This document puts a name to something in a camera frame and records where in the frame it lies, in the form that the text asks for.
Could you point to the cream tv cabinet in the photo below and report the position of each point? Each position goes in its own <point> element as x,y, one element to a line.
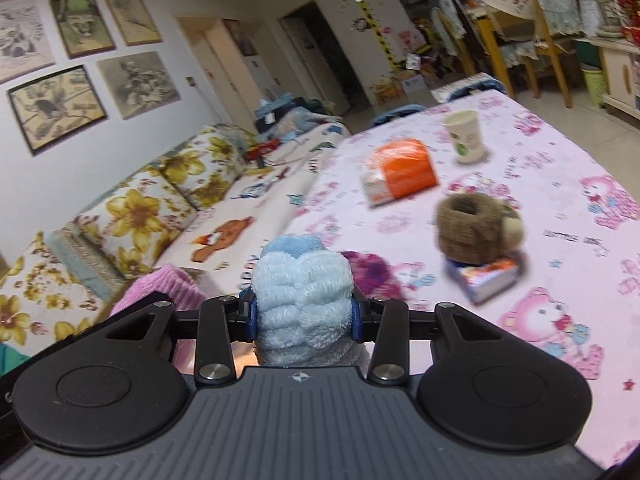
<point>619,59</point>

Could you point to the pink purple knitted mitten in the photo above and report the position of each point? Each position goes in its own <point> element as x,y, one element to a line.
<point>374,276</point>

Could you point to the grey child portrait picture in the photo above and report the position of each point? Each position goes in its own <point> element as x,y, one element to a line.
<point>138,83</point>

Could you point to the brown plush bear mitten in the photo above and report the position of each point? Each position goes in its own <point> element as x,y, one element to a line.
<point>475,228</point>

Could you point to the pink plush toy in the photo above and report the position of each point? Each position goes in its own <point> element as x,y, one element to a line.
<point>176,283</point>

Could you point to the yellow floral cushion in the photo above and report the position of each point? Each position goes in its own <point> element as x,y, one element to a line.
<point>203,168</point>
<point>134,223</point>
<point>42,302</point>

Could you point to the giraffe height wall sticker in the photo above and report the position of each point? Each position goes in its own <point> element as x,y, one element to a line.
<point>378,35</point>

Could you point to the black framed bird picture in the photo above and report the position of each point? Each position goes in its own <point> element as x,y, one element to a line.
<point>53,107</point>

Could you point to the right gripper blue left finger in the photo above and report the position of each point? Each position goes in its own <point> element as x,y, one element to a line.
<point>221,321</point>

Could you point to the orange tissue pack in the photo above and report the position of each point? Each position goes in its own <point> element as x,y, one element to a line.
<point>396,170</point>

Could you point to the sofa with cartoon cover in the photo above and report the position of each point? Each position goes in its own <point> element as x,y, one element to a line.
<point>222,244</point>

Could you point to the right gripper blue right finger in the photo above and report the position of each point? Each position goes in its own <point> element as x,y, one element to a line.
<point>386,324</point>

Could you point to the light blue fleece mitten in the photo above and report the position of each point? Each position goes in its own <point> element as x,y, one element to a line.
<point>304,305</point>

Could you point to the wooden chair with cloth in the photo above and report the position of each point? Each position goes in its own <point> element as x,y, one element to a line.
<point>540,31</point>

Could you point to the green waste bin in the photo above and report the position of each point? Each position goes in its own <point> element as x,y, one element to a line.
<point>595,83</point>

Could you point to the white paper cup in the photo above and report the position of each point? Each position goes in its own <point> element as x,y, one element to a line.
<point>465,133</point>

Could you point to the pink cartoon tablecloth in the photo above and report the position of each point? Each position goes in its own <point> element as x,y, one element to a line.
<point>578,295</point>

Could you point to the small tissue packet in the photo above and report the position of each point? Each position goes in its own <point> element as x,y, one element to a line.
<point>481,283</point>

